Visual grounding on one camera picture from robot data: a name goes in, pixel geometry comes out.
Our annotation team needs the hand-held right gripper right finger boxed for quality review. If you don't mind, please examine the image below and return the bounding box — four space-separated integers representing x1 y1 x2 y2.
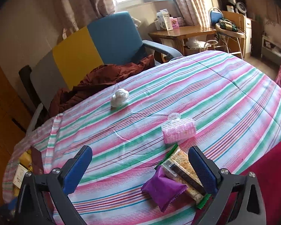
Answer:
188 146 267 225

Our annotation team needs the gold tray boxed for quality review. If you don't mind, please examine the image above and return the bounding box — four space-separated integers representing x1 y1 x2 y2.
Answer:
29 145 46 176

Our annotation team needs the grey yellow blue chair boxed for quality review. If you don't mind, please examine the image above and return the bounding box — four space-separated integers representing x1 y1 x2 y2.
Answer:
29 11 183 132

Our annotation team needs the wooden side table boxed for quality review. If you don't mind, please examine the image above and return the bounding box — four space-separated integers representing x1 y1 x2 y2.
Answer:
148 26 217 57

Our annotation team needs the wooden wardrobe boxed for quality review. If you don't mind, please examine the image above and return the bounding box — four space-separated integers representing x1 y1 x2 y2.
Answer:
0 47 33 207

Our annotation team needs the patterned curtain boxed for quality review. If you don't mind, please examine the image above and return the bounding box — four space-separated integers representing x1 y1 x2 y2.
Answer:
50 0 116 32
166 0 213 27

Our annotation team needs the low shelf unit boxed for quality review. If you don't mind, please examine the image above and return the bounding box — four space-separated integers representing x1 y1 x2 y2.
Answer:
261 31 281 64

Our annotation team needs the striped bedsheet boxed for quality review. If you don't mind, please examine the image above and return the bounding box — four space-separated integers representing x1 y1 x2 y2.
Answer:
2 50 281 225

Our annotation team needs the purple packet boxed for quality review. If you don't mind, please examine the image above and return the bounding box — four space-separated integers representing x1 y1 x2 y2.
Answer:
141 166 188 212

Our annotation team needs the white bag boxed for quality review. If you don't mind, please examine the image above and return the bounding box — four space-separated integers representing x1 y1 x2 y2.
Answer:
185 37 217 55

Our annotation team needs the white desk fan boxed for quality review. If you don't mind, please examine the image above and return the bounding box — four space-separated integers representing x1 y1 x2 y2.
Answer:
235 2 247 13

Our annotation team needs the pink clear hair clip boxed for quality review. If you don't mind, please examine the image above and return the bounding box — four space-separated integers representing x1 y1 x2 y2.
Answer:
161 113 197 144

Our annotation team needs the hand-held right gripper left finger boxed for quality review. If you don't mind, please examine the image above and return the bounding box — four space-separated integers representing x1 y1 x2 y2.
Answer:
15 145 93 225

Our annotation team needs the red blanket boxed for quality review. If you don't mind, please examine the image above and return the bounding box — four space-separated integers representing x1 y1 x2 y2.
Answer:
215 115 281 225

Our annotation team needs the wooden cabinet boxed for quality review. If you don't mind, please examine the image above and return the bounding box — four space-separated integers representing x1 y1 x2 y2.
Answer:
221 10 252 60

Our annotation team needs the white crumpled wad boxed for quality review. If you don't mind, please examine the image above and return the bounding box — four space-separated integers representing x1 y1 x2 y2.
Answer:
111 88 129 108

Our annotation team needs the white blue carton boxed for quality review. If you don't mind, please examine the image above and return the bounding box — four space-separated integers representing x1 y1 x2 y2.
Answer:
155 9 170 31

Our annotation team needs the pink box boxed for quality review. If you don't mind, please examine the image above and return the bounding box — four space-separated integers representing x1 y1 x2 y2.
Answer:
169 17 184 31

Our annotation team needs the cracker packet black label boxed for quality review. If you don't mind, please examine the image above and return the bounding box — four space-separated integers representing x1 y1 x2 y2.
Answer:
155 143 212 209

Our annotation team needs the black rolled mat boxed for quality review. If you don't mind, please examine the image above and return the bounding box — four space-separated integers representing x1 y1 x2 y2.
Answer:
19 65 38 113

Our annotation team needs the maroon cloth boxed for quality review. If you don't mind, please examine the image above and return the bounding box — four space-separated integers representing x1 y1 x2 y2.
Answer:
48 54 155 118

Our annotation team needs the blue folding chair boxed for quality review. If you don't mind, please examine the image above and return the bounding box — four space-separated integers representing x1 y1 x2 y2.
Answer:
209 7 246 59

